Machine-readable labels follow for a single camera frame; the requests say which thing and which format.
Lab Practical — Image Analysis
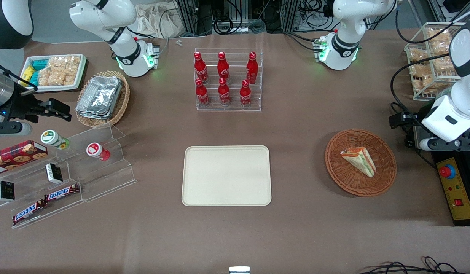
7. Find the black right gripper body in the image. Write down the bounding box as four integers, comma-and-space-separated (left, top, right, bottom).
5, 91, 40, 123

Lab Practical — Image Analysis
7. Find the triangular sandwich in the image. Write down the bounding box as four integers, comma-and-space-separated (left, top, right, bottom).
340, 147, 376, 178

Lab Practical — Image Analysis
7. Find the white snack tray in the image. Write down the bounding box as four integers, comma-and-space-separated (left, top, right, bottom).
20, 54, 87, 93

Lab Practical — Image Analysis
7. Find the oval light wicker basket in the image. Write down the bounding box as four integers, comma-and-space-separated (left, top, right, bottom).
75, 70, 131, 128

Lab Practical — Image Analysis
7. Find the round brown wicker basket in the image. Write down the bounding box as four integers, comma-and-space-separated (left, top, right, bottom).
325, 129, 397, 197

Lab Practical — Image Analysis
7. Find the cream rectangular tray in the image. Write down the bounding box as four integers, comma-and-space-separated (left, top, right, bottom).
182, 145, 272, 207

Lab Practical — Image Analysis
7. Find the black heating machine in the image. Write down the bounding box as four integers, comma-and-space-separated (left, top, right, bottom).
412, 103, 438, 153

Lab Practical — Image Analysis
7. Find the green bottle sunflower lid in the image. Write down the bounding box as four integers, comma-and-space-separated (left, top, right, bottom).
41, 130, 70, 150

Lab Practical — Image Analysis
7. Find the clear rice cracker bag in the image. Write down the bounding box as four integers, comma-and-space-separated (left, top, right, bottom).
48, 56, 68, 70
409, 63, 433, 78
38, 68, 53, 86
414, 76, 448, 94
51, 69, 68, 86
409, 49, 430, 64
426, 27, 452, 44
66, 56, 81, 86
433, 57, 454, 73
431, 41, 454, 57

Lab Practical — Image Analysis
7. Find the stack of foil containers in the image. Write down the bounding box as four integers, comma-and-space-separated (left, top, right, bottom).
76, 76, 123, 120

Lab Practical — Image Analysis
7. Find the red plaid cookie box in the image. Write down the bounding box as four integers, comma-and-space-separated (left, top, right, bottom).
0, 140, 48, 176

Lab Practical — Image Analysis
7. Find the red bottle white lid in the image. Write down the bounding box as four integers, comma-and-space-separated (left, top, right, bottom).
86, 142, 111, 161

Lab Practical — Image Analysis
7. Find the red emergency stop button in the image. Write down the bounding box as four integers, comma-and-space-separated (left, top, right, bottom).
439, 164, 456, 180

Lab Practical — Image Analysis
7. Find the small black box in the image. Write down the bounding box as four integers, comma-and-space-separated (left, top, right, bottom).
46, 163, 64, 184
0, 181, 15, 202

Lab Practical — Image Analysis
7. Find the snickers chocolate bar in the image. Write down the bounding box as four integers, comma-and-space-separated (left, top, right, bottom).
12, 200, 47, 225
44, 184, 81, 202

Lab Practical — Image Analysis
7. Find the clear acrylic stepped stand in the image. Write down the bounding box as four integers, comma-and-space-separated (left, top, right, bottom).
0, 124, 137, 229

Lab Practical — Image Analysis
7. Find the black box yellow control panel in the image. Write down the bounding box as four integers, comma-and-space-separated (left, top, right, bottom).
431, 150, 470, 227

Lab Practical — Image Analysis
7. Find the beige cloth bag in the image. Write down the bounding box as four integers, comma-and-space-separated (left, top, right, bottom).
134, 2, 186, 39

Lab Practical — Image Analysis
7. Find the red cola bottle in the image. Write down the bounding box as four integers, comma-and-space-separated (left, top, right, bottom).
195, 79, 210, 107
217, 52, 230, 82
246, 52, 259, 85
218, 78, 231, 106
194, 52, 209, 84
240, 80, 252, 107

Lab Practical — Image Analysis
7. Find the clear acrylic bottle rack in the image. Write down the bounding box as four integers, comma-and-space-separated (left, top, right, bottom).
194, 48, 263, 112

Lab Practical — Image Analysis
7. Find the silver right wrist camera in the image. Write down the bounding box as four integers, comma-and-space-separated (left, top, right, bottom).
0, 121, 32, 138

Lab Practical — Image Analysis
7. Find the white wire rack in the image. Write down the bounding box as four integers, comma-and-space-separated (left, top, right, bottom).
404, 22, 467, 101

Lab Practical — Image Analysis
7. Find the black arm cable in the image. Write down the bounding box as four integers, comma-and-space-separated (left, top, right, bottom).
390, 53, 454, 126

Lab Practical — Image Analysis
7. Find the dark left wrist camera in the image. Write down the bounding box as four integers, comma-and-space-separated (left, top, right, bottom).
419, 137, 470, 153

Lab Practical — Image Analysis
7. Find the black cable bundle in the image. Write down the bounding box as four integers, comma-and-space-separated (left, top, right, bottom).
298, 0, 335, 32

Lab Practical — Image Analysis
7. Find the aluminium frame post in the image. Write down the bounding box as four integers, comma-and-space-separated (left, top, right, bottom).
282, 0, 300, 33
176, 0, 199, 37

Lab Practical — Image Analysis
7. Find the coiled black cable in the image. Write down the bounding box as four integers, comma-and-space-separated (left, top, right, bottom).
213, 14, 244, 35

